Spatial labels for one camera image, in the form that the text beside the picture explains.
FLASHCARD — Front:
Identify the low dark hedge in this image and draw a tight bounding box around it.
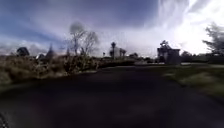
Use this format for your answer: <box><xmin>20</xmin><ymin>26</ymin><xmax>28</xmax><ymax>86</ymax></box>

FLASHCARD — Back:
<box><xmin>96</xmin><ymin>58</ymin><xmax>137</xmax><ymax>69</ymax></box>

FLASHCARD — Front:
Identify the tall palm tree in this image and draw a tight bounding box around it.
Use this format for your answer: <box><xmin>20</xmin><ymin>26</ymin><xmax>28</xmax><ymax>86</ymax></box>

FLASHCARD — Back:
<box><xmin>110</xmin><ymin>41</ymin><xmax>117</xmax><ymax>61</ymax></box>

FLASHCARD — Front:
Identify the dark asphalt road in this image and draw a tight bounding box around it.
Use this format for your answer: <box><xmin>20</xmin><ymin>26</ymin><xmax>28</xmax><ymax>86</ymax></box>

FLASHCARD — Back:
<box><xmin>0</xmin><ymin>64</ymin><xmax>224</xmax><ymax>128</ymax></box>

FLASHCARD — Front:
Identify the bare leafless tree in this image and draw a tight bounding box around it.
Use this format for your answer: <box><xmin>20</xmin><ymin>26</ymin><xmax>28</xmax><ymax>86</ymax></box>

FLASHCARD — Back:
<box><xmin>65</xmin><ymin>22</ymin><xmax>100</xmax><ymax>58</ymax></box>

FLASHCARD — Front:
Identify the dark building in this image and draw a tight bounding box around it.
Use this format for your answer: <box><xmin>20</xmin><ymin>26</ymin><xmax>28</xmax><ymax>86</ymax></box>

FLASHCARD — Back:
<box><xmin>157</xmin><ymin>40</ymin><xmax>182</xmax><ymax>65</ymax></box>

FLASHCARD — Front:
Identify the dry scrub vegetation strip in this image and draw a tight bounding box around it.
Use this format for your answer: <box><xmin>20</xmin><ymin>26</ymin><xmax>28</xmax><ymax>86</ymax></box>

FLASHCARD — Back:
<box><xmin>0</xmin><ymin>54</ymin><xmax>101</xmax><ymax>88</ymax></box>

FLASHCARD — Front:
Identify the green grass verge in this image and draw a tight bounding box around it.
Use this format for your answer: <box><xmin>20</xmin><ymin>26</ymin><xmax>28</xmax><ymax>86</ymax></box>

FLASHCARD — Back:
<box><xmin>159</xmin><ymin>65</ymin><xmax>224</xmax><ymax>101</ymax></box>

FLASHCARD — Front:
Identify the dark rounded tree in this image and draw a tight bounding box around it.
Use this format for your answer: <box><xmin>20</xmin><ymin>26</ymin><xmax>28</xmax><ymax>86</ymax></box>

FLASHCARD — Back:
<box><xmin>16</xmin><ymin>46</ymin><xmax>31</xmax><ymax>57</ymax></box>

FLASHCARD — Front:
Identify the dark evergreen tree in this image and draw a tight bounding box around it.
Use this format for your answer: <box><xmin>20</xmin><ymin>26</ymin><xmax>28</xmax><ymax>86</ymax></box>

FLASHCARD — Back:
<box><xmin>201</xmin><ymin>22</ymin><xmax>224</xmax><ymax>57</ymax></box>

